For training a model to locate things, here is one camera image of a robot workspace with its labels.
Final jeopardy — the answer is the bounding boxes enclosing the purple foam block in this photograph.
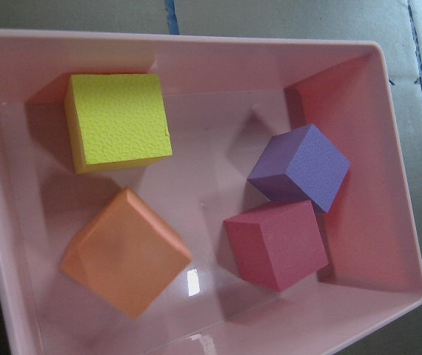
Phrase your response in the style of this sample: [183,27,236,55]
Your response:
[247,124,350,213]

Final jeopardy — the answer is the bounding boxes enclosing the pink foam block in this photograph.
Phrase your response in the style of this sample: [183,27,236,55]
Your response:
[224,200,329,292]

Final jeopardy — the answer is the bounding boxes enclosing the yellow foam block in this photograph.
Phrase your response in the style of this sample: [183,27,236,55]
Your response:
[64,74,173,174]

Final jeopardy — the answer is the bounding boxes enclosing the orange foam block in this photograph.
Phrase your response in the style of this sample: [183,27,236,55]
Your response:
[60,188,192,319]

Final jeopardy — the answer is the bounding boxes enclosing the pink plastic bin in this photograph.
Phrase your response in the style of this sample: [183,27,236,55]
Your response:
[0,30,422,354]

